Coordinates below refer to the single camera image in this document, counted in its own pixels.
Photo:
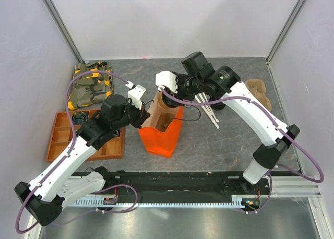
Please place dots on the orange paper bag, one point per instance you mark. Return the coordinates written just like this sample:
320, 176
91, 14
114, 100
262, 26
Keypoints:
161, 131

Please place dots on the white wrapped straw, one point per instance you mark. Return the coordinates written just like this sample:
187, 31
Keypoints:
201, 98
208, 110

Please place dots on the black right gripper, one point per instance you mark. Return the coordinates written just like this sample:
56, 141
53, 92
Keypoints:
179, 79

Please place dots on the green blue coiled belt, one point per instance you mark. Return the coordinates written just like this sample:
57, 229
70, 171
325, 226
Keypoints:
79, 117

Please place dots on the orange wooden compartment tray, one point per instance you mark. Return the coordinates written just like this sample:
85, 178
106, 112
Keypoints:
62, 135

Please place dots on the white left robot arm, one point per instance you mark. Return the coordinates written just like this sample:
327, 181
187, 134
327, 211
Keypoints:
46, 196

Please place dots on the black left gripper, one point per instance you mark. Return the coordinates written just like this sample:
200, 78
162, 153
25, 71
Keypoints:
142, 116

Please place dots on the camouflage folded cloth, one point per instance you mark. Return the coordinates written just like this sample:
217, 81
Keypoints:
92, 88

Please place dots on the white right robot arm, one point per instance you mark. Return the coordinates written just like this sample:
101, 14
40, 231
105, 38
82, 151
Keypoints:
225, 87

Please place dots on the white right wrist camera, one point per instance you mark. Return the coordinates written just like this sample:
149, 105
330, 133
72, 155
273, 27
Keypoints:
166, 79

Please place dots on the aluminium cable duct rail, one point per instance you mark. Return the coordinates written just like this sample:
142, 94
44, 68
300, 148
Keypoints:
98, 201

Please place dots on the stack of black lids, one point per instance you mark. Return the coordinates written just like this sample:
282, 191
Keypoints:
218, 106

